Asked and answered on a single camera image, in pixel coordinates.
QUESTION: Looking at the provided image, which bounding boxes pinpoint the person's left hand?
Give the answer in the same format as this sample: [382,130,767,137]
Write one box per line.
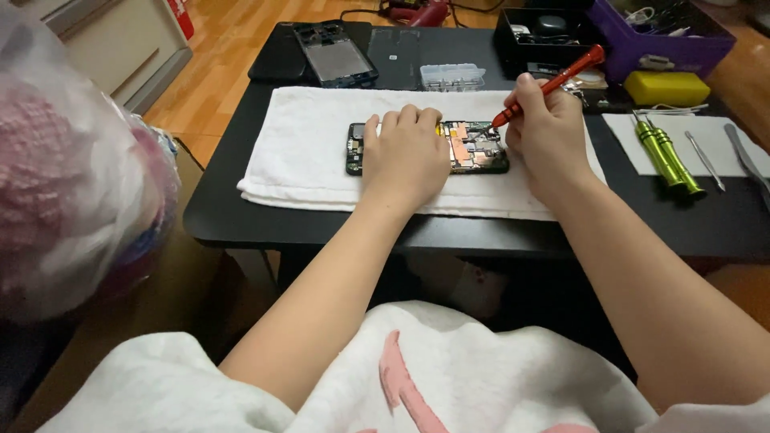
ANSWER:
[362,105,452,209]

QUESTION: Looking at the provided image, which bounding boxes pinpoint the person's right hand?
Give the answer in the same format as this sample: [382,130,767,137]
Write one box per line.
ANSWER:
[504,73,594,202]

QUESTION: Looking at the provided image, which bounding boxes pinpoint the yellow sponge block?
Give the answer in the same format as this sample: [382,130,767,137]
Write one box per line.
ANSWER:
[623,70,712,108]

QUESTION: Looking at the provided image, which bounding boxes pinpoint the red hot air tool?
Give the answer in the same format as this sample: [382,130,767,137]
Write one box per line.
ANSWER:
[379,0,451,28]

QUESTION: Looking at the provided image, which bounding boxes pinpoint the plastic bag of yarn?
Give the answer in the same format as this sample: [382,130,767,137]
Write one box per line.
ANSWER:
[0,5,181,322]

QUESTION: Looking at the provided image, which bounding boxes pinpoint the white paper sheet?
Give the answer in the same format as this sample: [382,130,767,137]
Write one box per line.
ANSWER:
[602,113,770,179]

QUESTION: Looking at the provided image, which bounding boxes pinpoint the metal tweezers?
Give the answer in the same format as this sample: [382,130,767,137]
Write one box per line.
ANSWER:
[685,130,726,192]

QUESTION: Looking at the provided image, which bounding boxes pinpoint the metal spudger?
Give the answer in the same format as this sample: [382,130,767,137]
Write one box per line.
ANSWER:
[723,123,770,205]

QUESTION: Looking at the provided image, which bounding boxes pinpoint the person's white pink shirt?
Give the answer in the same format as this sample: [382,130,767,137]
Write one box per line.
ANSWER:
[37,301,770,433]

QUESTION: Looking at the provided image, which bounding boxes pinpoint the white towel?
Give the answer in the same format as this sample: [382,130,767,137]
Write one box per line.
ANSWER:
[237,86,607,222]

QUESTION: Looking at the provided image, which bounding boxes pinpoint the purple tool box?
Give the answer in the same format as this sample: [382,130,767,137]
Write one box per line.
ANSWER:
[586,0,737,84]

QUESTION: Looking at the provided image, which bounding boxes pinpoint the white cabinet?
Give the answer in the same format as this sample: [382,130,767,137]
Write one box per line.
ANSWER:
[12,0,195,116]

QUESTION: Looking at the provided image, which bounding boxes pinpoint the dark phone screen panel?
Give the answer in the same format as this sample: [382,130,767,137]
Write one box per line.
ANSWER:
[367,28,422,91]

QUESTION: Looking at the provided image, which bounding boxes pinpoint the green screwdriver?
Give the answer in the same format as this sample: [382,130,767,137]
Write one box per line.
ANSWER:
[645,117,706,197]
[632,111,688,188]

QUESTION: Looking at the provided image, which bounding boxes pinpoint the black phone back cover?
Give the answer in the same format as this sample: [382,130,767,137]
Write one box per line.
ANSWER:
[248,22,374,84]

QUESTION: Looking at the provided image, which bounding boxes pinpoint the smartphone with circuit board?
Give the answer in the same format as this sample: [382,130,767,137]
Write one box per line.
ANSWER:
[346,120,511,176]

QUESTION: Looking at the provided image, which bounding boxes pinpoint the phone middle frame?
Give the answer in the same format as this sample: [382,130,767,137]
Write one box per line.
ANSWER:
[293,19,380,89]

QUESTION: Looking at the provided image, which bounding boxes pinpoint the black table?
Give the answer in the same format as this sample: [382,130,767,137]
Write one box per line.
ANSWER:
[183,22,770,261]

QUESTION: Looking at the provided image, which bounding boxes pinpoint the clear plastic screw box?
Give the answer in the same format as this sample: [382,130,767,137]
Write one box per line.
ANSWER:
[419,63,486,92]

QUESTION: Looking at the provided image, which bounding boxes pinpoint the black open box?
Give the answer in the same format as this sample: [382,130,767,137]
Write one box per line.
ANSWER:
[493,7,608,79]

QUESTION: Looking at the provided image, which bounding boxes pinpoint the white cable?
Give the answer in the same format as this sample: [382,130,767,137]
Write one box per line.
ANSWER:
[634,103,711,117]

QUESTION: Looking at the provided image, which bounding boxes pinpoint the red precision screwdriver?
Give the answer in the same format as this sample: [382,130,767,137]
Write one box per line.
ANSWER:
[475,44,606,140]

